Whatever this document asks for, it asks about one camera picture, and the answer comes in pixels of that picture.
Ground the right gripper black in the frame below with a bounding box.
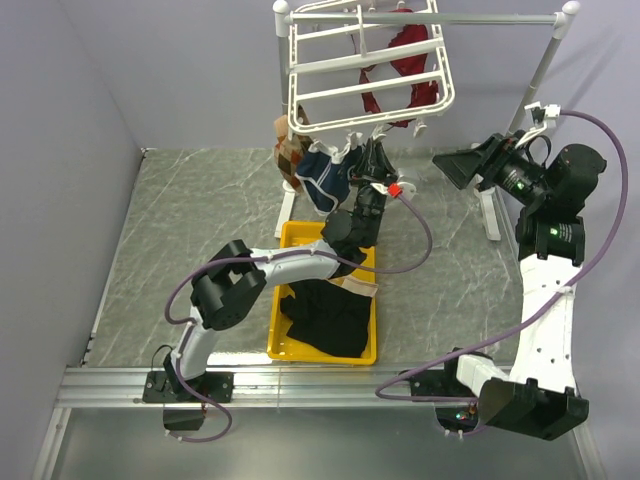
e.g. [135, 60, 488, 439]
[432, 130, 551, 207]

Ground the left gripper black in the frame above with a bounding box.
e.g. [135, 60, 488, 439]
[350, 141, 396, 249]

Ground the white clip hanger frame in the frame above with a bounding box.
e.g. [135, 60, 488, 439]
[273, 1, 456, 135]

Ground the black underwear beige waistband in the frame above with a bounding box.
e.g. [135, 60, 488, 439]
[280, 279, 372, 357]

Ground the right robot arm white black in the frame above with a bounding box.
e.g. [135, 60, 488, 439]
[433, 132, 606, 441]

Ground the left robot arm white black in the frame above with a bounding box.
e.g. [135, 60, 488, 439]
[163, 139, 401, 402]

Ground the navy blue underwear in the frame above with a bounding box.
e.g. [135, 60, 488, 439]
[295, 141, 364, 216]

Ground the red bra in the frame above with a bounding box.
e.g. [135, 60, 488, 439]
[359, 7, 441, 129]

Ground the argyle brown sock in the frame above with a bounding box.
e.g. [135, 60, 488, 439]
[274, 114, 313, 192]

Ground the white drying rack stand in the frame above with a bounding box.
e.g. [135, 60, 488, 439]
[272, 0, 582, 242]

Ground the yellow plastic tray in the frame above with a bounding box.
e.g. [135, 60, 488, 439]
[266, 221, 378, 366]

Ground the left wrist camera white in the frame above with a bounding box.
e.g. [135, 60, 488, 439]
[371, 168, 421, 200]

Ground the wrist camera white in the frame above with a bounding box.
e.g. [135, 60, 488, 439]
[371, 168, 421, 200]
[516, 101, 561, 148]

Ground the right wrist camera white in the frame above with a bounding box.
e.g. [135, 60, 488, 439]
[516, 101, 561, 148]

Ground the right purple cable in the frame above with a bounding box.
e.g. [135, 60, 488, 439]
[374, 109, 628, 436]

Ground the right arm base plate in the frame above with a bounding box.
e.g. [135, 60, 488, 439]
[397, 368, 481, 435]

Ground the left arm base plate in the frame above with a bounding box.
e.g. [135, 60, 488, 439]
[142, 370, 234, 433]

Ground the aluminium mounting rail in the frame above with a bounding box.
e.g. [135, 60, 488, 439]
[54, 364, 420, 411]

